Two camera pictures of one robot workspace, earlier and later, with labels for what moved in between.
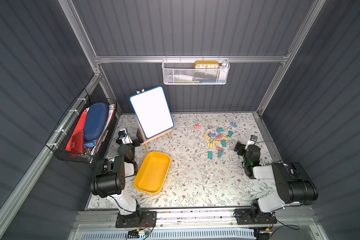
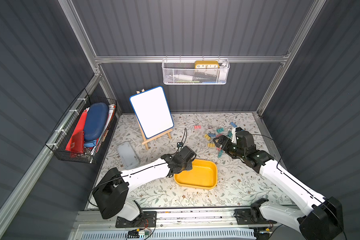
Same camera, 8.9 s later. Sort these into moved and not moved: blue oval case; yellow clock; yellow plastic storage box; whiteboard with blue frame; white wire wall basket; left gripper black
Moved: left gripper black; yellow plastic storage box
Not moved: yellow clock; blue oval case; white wire wall basket; whiteboard with blue frame
